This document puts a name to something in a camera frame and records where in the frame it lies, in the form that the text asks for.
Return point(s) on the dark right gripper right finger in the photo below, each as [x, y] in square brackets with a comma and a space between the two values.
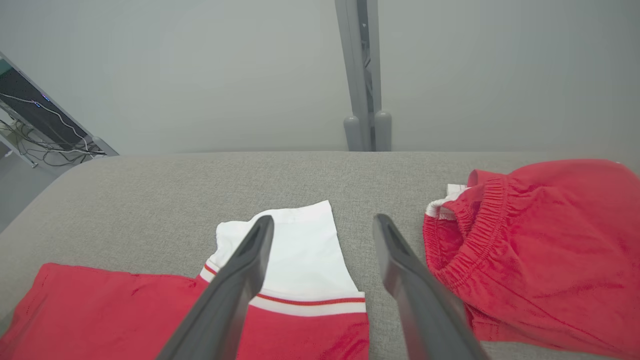
[425, 320]

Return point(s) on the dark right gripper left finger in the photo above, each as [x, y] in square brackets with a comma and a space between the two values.
[220, 315]

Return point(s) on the red shorts white stripes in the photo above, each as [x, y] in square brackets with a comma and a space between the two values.
[550, 250]

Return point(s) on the grey vertical partition post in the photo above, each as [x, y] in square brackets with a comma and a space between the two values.
[357, 50]

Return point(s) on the grey rounded post cap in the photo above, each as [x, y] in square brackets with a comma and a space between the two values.
[352, 135]
[383, 132]

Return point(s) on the red white basketball jersey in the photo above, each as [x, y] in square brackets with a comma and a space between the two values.
[305, 250]

